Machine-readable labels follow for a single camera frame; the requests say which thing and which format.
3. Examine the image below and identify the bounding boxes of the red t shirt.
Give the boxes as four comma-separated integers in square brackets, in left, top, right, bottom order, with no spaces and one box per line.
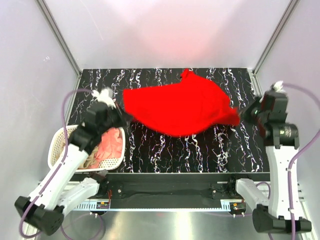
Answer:
[123,69,240,137]

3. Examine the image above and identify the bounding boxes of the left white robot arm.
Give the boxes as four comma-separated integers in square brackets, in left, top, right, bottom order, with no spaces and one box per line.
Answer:
[14,101,133,236]

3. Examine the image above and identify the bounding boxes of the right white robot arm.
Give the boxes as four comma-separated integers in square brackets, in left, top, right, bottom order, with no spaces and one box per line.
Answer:
[235,90,312,236]

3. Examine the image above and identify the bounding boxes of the pink t shirt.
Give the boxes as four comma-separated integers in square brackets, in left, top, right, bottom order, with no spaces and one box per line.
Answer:
[95,128,123,161]

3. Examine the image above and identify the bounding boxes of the beige t shirt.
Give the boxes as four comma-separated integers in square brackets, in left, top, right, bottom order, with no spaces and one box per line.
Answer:
[79,146,99,169]

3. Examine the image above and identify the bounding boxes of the white plastic laundry basket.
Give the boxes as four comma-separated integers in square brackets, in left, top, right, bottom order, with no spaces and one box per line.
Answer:
[47,127,126,173]

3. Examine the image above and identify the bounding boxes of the left small electronics board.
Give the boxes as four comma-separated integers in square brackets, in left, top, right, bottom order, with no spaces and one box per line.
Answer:
[96,201,110,210]

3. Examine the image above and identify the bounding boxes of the small electronics board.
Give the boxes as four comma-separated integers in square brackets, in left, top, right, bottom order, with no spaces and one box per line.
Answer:
[96,201,110,210]
[230,202,247,212]

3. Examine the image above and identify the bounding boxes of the right small electronics board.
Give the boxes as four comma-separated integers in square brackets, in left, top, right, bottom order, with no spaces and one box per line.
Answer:
[230,202,247,212]

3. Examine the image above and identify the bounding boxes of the front aluminium rail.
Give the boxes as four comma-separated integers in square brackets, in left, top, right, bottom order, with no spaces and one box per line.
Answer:
[32,181,306,212]

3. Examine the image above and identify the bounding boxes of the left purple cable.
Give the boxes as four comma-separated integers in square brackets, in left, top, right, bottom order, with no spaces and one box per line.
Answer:
[19,88,106,238]

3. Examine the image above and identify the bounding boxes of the right aluminium frame post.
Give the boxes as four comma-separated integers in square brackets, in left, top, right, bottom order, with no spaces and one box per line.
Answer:
[252,0,300,77]

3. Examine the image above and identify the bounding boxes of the aluminium frame post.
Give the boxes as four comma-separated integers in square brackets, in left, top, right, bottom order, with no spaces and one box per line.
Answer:
[252,0,300,77]
[35,0,82,77]

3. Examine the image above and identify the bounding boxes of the left aluminium frame post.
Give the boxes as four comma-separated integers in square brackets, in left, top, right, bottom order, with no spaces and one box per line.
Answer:
[35,0,82,77]

